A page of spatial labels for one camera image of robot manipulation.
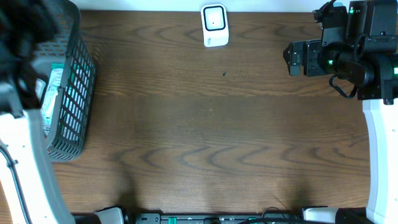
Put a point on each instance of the green white 3M glove package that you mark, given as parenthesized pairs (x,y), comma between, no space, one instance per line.
(50,95)

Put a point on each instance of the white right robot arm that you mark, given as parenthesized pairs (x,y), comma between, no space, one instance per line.
(359,45)

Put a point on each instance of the grey plastic mesh basket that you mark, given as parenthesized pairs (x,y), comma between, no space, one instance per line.
(71,113)

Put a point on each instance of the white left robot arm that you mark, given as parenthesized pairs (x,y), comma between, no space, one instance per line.
(27,176)

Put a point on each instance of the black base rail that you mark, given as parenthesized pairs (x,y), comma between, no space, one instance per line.
(156,218)

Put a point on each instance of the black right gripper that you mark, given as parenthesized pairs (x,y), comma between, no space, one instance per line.
(301,49)

